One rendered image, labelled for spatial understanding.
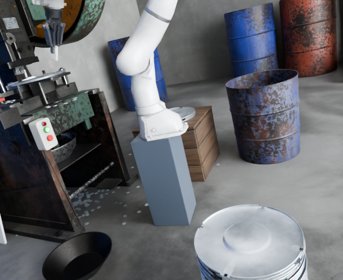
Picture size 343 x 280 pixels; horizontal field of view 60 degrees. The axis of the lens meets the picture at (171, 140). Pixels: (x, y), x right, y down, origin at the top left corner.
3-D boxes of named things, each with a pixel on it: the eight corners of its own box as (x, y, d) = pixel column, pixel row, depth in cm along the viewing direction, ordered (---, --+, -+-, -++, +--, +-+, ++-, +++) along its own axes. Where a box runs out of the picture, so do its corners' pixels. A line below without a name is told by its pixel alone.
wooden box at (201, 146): (220, 153, 208) (211, 105, 196) (204, 181, 176) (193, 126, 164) (168, 154, 225) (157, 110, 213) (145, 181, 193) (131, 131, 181)
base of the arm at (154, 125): (191, 121, 140) (185, 92, 135) (182, 137, 123) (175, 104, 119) (147, 127, 147) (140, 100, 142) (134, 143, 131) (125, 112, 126)
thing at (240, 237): (220, 200, 101) (220, 198, 101) (313, 215, 84) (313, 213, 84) (175, 260, 80) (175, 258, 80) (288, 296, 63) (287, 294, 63)
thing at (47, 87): (79, 95, 158) (70, 70, 153) (60, 103, 147) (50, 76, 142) (47, 100, 170) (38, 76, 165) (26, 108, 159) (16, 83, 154)
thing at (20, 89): (42, 85, 167) (39, 76, 166) (20, 92, 155) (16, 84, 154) (31, 86, 172) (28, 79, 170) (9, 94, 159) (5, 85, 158)
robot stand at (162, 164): (196, 203, 157) (178, 123, 142) (189, 225, 141) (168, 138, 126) (164, 204, 163) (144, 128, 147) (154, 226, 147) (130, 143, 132)
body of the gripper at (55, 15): (53, 10, 129) (54, 32, 134) (66, 9, 136) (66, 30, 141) (39, 6, 131) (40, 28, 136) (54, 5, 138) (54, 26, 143)
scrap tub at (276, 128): (306, 136, 202) (301, 65, 185) (301, 166, 168) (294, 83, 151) (243, 138, 222) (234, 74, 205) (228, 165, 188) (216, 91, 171)
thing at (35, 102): (78, 91, 178) (75, 81, 176) (14, 118, 141) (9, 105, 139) (44, 96, 192) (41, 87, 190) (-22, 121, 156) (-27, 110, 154)
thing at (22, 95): (50, 88, 169) (48, 83, 168) (21, 99, 153) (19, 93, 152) (31, 91, 177) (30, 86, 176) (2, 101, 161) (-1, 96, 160)
